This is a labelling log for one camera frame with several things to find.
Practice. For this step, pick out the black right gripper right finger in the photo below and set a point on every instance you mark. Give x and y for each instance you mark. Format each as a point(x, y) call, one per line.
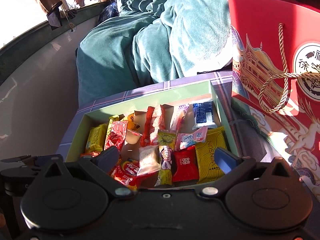
point(228, 163)

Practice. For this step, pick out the white jelly cup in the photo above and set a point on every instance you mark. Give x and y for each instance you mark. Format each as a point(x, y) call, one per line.
point(132, 137)

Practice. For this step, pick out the blue white snack packet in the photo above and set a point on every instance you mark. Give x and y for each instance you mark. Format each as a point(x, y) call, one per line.
point(203, 115)

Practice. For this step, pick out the yellow Winsun packet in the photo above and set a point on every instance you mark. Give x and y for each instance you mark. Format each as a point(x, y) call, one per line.
point(205, 153)

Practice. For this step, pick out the red crinkled snack packet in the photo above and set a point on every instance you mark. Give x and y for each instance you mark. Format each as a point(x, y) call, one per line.
point(117, 135)

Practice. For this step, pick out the orange flat packet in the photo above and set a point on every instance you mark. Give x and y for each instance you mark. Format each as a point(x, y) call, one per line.
point(90, 154)

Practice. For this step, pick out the clear bag rice cracker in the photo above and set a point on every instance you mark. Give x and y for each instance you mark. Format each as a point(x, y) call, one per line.
point(148, 160)

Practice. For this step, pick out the green cardboard box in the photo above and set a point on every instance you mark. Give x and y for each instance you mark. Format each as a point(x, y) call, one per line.
point(188, 93)

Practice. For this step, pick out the pink white snack packet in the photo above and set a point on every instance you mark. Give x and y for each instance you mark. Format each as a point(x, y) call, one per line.
point(185, 140)

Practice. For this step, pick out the red gift bag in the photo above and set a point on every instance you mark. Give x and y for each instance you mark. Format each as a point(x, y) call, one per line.
point(276, 78)

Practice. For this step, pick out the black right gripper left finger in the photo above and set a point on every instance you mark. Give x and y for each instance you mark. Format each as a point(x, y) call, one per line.
point(98, 167)

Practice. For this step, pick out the orange yellow snack packet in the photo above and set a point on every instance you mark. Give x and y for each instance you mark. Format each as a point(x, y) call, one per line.
point(131, 124)

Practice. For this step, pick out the yellow biscuit packet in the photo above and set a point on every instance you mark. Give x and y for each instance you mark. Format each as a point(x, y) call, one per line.
point(96, 139)
point(111, 120)

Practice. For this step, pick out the small red packet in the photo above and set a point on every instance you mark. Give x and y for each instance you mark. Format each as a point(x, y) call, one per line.
point(185, 166)

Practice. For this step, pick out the teal blanket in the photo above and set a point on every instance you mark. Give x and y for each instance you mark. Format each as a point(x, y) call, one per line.
point(152, 41)

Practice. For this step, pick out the red orange wrapper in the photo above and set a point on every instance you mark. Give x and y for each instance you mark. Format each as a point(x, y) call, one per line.
point(155, 122)

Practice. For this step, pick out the yellow green candy packet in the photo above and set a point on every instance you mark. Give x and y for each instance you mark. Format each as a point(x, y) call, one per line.
point(166, 146)

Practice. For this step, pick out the purple plaid tablecloth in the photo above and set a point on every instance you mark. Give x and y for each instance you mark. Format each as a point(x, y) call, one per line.
point(249, 141)

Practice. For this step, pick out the red Skittles packet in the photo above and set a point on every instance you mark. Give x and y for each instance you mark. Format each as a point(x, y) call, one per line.
point(126, 174)

